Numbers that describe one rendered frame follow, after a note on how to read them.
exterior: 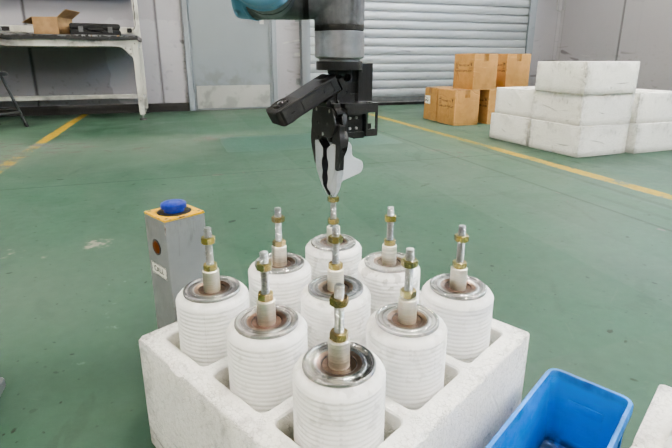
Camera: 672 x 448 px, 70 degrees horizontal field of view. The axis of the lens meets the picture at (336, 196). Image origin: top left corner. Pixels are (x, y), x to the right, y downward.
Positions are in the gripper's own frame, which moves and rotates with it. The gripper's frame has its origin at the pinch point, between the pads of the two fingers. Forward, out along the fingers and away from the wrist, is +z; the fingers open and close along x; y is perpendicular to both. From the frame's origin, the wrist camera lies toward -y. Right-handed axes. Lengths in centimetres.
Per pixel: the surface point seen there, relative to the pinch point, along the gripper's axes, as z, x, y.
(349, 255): 10.3, -4.7, 1.3
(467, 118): 28, 231, 275
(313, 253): 10.2, -1.2, -3.4
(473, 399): 18.5, -32.5, 1.0
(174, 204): 1.9, 10.0, -22.2
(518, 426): 24.8, -33.8, 8.5
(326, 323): 12.3, -17.9, -10.6
